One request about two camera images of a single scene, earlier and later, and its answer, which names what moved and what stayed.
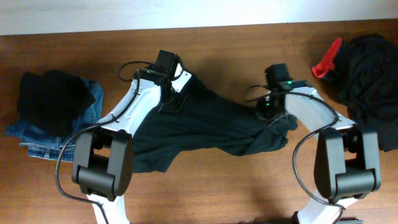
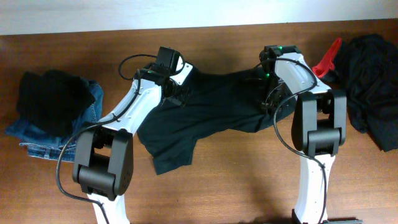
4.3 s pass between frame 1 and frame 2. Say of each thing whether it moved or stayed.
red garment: stayed
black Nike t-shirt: moved
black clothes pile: stayed
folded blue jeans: stayed
